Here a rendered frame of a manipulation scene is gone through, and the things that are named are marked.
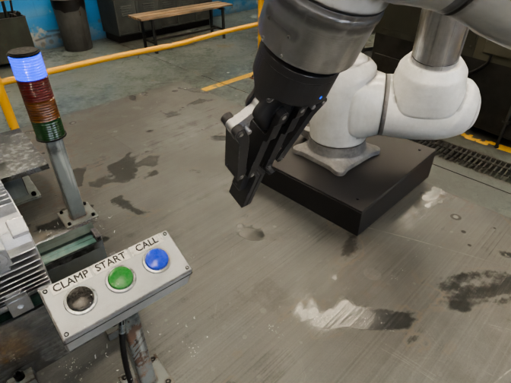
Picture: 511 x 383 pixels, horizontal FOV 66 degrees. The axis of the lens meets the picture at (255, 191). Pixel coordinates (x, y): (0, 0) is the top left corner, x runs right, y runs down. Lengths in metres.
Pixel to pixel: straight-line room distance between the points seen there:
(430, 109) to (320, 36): 0.71
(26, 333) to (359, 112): 0.81
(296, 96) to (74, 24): 5.39
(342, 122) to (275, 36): 0.70
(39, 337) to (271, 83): 0.58
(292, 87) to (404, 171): 0.79
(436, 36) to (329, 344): 0.64
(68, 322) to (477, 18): 0.48
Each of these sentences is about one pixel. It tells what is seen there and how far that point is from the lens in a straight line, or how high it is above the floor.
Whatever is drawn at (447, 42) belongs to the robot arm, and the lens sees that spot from 0.95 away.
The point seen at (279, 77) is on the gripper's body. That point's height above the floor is 1.33.
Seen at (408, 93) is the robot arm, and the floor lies 1.11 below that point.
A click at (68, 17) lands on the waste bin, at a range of 5.67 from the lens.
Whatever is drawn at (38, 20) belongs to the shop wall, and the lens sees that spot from 5.98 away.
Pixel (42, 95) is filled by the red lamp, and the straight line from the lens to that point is 0.94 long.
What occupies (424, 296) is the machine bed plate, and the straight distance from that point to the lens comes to 0.90.
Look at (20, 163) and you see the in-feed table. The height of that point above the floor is 0.92.
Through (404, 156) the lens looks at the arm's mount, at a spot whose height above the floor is 0.89.
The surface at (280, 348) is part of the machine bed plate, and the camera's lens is 0.76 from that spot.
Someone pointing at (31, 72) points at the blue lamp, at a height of 1.18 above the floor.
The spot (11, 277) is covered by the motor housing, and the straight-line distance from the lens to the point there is 0.65.
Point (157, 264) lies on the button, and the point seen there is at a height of 1.07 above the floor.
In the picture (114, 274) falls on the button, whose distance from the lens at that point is 0.53.
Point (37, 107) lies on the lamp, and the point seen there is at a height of 1.11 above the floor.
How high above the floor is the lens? 1.44
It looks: 35 degrees down
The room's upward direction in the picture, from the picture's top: straight up
